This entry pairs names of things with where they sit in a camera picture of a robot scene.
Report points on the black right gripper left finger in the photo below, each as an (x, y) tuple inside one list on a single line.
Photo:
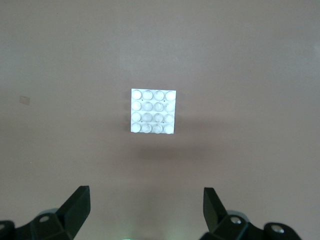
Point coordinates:
[(62, 220)]

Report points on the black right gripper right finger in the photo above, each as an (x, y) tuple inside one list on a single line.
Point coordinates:
[(225, 227)]

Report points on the white studded base plate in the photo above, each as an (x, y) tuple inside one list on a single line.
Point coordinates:
[(153, 111)]

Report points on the small brown tape patch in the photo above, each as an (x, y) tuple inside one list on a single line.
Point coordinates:
[(25, 100)]

